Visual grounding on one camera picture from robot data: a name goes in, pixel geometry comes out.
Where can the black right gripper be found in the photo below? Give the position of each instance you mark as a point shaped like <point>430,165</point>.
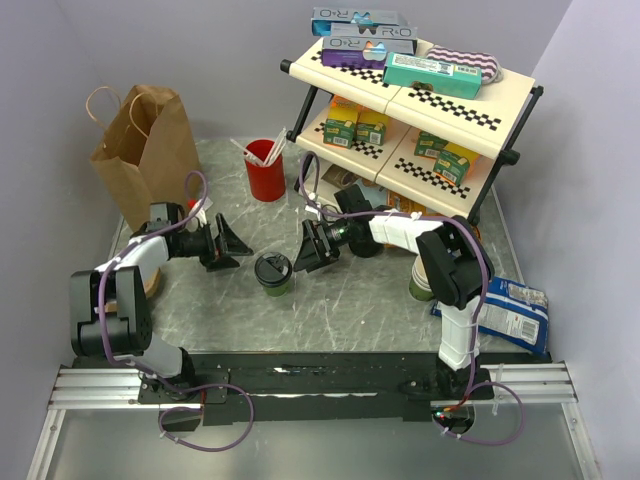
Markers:
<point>312,253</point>

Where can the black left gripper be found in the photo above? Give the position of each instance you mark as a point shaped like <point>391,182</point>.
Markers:
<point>225,243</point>

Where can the cardboard cup carrier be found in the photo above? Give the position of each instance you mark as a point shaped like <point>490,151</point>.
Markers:
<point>151,285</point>

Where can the green paper coffee cup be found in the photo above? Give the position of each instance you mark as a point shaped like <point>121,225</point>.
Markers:
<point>277,290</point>

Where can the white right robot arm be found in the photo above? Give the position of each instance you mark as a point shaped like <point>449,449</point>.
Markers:
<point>458,271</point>

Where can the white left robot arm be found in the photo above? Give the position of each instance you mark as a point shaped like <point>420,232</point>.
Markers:
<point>110,315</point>

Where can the stack of black lids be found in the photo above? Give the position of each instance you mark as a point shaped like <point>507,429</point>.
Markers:
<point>365,248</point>

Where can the magazine on bottom shelf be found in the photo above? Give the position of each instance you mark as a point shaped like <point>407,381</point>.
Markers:
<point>341,179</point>

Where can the red plastic cup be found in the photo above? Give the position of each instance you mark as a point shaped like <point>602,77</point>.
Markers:
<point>267,183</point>

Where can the orange snack bag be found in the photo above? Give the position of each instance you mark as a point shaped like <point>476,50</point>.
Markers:
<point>403,204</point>

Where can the stack of green paper cups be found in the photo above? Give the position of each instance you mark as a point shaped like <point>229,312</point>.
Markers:
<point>419,287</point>

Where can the green yellow box far left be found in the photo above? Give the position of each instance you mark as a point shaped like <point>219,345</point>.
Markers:
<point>341,122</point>

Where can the green yellow box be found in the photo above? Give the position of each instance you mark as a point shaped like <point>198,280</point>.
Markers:
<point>372,126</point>
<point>429,145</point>
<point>454,163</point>
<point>341,122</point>

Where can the brown paper bag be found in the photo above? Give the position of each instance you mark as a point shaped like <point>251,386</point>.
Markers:
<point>147,152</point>

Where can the cream three-tier shelf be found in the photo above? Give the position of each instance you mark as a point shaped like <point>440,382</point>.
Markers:
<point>488,125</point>

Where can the green yellow box far right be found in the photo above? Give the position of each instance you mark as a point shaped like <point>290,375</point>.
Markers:
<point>454,163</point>

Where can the purple grey R+Co box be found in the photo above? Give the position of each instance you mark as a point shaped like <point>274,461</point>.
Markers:
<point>368,53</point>

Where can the blue chips bag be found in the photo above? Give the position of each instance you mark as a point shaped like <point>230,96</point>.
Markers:
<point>510,310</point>

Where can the teal rectangular box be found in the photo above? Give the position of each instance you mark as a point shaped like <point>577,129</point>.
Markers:
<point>437,76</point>

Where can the top grey R+Co box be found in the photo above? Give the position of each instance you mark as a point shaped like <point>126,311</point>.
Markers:
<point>360,22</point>

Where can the purple wavy pouch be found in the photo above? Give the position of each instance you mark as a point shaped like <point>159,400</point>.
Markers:
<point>491,70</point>

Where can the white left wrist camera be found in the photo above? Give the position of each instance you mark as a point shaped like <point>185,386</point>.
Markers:
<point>200,212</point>

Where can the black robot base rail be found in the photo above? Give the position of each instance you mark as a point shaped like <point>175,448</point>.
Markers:
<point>294,386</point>

